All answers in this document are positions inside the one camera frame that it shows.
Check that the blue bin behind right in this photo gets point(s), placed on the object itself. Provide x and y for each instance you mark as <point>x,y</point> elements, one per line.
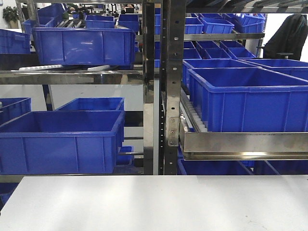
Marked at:
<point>208,63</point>

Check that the blue bin behind lower left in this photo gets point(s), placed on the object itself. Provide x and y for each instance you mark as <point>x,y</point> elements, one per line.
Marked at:
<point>94,104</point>

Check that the blue bin front lower left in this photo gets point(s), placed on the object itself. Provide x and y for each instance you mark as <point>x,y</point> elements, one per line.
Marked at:
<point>61,142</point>

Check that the blue bin upper left shelf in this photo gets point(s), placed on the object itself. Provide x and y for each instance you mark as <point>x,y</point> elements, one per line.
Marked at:
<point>84,46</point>

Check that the black jacket on chair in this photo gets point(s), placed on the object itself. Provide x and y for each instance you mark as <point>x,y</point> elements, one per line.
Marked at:
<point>289,38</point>

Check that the potted plant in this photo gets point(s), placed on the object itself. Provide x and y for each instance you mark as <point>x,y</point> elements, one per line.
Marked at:
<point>10,14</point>

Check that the steel flow rack frame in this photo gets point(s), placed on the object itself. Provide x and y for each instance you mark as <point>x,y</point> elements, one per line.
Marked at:
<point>164,130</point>

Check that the large blue bin on rail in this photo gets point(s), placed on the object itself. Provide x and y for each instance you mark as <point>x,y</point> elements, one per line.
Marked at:
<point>249,99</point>

